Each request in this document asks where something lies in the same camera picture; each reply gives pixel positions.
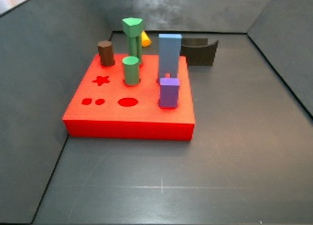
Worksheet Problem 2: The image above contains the green cylinder peg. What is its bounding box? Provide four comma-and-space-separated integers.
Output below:
122, 56, 139, 86

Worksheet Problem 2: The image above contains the brown hexagonal peg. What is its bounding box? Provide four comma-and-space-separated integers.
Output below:
98, 40, 115, 67

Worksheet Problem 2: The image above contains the red shape sorter base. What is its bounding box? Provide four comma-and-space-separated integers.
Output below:
63, 54, 195, 141

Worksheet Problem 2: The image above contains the green tall arch peg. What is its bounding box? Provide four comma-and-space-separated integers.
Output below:
122, 17, 143, 59

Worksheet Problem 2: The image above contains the black curved fixture block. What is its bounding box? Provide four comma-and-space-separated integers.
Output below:
179, 38, 219, 66

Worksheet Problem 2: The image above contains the yellow oval peg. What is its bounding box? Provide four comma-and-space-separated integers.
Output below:
140, 31, 151, 47

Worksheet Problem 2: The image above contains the purple square block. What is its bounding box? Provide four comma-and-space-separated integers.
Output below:
159, 78, 179, 108

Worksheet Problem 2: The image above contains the blue tall rectangular block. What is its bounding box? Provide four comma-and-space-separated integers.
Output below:
158, 34, 182, 79

